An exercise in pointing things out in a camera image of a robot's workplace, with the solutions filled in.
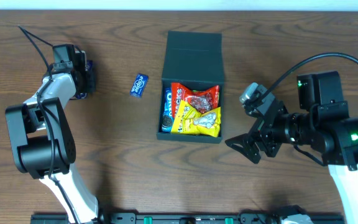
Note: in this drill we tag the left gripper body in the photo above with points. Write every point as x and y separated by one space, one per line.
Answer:
89 79

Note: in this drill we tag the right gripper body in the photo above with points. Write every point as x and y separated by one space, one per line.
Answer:
266 137

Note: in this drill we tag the purple Dairy Milk chocolate bar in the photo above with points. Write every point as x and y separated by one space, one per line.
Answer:
85 81

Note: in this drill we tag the red Hacks candy bag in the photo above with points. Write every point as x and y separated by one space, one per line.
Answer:
202 101

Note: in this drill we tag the yellow Hacks candy bag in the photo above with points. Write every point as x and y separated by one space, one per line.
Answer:
191 122

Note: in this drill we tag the blue Oreo cookie pack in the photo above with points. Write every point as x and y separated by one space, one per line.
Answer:
167 119

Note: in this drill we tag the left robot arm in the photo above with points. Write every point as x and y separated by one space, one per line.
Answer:
41 139

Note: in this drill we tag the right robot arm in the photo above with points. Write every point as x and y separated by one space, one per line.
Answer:
325 125

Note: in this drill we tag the blue Eclipse mint pack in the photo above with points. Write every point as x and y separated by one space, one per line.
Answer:
139 85

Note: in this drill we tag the dark green open box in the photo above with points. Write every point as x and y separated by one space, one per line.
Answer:
195 60

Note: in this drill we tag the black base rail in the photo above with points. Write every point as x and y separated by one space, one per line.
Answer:
250 218

